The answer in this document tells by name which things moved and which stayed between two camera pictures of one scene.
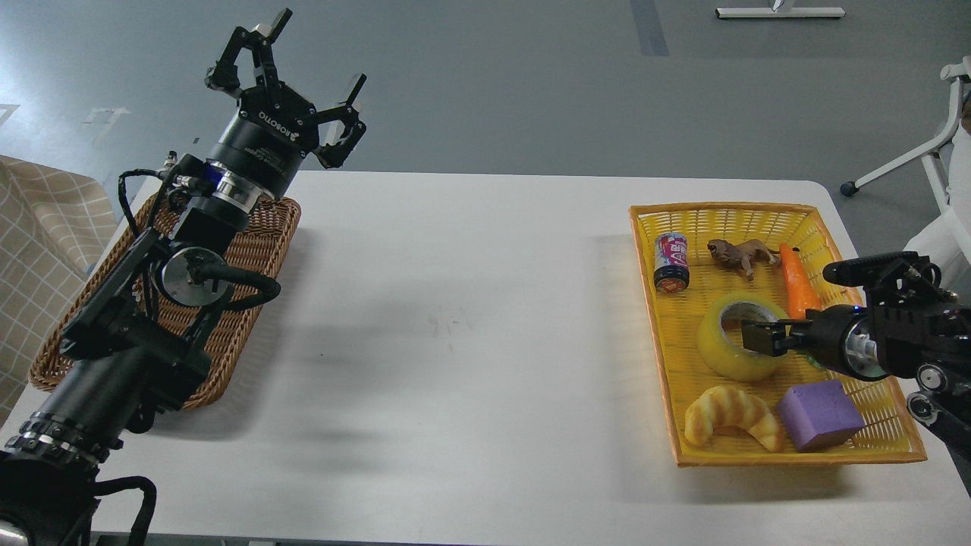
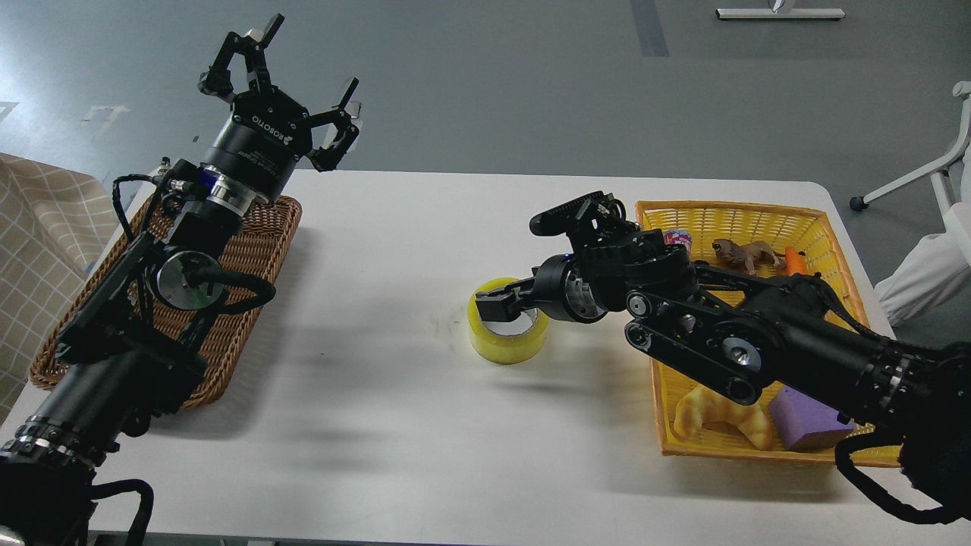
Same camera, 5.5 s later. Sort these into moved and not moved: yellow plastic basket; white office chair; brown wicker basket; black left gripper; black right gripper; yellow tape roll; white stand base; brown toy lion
Moved: yellow tape roll; black right gripper; white office chair
Not moved: black left gripper; brown wicker basket; brown toy lion; yellow plastic basket; white stand base
